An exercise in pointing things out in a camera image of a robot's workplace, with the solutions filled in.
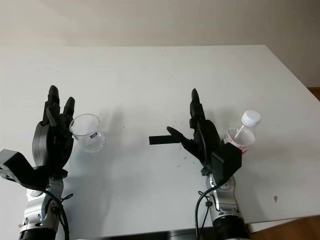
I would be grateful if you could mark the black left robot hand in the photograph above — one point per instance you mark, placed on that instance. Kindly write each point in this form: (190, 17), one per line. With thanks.
(53, 140)

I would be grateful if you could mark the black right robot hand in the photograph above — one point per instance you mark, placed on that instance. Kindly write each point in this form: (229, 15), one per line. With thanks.
(205, 140)

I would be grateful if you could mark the clear plastic water bottle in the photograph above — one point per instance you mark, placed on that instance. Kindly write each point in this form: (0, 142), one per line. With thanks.
(243, 136)

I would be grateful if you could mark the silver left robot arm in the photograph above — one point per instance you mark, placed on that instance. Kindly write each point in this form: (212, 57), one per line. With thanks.
(37, 212)

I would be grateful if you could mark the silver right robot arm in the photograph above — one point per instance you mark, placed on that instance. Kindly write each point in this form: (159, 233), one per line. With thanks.
(225, 212)

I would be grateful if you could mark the clear glass cup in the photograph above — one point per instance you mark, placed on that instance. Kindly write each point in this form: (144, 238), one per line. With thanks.
(91, 140)

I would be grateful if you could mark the black tape strip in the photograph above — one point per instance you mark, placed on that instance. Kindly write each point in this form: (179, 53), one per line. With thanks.
(160, 140)

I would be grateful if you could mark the dark robot torso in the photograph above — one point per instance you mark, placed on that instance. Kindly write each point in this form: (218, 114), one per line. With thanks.
(162, 236)

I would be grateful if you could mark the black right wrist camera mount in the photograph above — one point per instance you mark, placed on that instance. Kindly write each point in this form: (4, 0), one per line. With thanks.
(227, 160)

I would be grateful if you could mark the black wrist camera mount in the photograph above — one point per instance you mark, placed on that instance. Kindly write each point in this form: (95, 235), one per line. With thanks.
(15, 165)
(227, 160)

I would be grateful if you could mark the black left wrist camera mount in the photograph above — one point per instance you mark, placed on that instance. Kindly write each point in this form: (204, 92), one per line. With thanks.
(15, 165)

